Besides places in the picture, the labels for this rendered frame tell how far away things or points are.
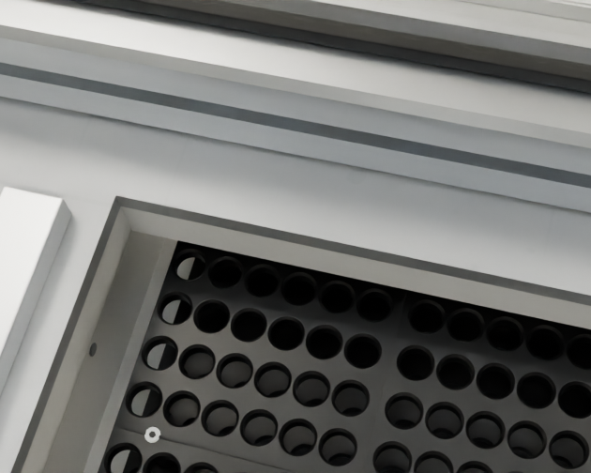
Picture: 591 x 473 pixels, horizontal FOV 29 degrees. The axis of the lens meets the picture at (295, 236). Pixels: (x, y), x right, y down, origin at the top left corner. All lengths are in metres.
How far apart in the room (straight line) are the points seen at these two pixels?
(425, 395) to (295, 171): 0.09
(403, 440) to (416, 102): 0.12
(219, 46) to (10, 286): 0.10
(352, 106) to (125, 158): 0.09
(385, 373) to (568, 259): 0.08
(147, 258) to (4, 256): 0.12
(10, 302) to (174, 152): 0.08
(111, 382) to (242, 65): 0.17
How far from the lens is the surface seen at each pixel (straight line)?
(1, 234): 0.39
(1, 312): 0.37
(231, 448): 0.40
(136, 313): 0.49
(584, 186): 0.37
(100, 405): 0.48
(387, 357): 0.41
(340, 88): 0.35
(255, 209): 0.38
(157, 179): 0.39
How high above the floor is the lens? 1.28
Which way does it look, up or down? 64 degrees down
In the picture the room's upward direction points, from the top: 10 degrees counter-clockwise
